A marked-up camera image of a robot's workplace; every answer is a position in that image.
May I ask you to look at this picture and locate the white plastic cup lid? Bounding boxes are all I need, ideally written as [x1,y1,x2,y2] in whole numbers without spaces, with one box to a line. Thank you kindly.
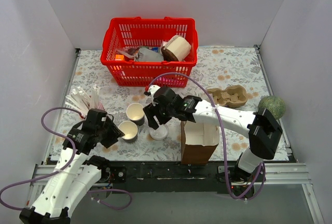
[149,125,169,141]

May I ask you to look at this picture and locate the black paper coffee cup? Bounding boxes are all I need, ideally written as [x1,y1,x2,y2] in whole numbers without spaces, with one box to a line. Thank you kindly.
[118,121,138,143]

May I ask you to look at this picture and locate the brown paper bag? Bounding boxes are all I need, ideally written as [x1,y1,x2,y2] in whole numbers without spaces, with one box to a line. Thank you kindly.
[181,121,220,165]

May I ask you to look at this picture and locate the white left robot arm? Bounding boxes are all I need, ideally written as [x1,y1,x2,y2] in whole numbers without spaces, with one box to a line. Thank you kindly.
[19,108,126,223]

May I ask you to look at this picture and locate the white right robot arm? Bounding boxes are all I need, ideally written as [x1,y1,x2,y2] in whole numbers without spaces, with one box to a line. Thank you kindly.
[143,85,283,181]

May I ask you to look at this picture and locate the pink cup of straws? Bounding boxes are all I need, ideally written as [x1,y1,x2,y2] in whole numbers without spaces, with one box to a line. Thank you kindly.
[65,85,105,119]

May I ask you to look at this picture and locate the brown cardboard cup carrier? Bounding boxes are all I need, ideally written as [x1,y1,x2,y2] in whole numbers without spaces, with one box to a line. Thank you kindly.
[207,85,248,108]

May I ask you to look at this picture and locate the grey crumpled pouch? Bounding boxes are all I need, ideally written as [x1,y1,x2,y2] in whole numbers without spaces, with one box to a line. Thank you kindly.
[137,47,164,62]

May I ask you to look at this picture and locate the clear plastic snack packet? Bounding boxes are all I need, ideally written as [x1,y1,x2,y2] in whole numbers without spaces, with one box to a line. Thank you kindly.
[116,48,139,61]

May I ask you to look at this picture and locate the red plastic shopping basket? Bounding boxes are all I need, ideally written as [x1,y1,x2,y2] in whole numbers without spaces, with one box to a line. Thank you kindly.
[101,17,198,88]

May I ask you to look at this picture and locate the orange snack box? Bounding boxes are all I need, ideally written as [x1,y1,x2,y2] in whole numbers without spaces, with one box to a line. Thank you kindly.
[115,54,125,61]

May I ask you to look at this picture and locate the green melon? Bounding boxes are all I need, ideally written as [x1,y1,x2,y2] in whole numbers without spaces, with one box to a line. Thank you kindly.
[258,95,286,120]

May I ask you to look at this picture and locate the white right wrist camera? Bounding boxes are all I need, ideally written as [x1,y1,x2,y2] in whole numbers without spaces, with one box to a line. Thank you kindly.
[144,85,160,106]

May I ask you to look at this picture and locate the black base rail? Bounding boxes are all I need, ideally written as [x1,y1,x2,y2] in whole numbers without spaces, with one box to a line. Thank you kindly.
[33,159,309,193]

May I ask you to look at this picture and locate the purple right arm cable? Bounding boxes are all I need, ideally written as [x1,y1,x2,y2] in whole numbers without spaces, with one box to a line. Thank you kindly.
[148,72,267,200]

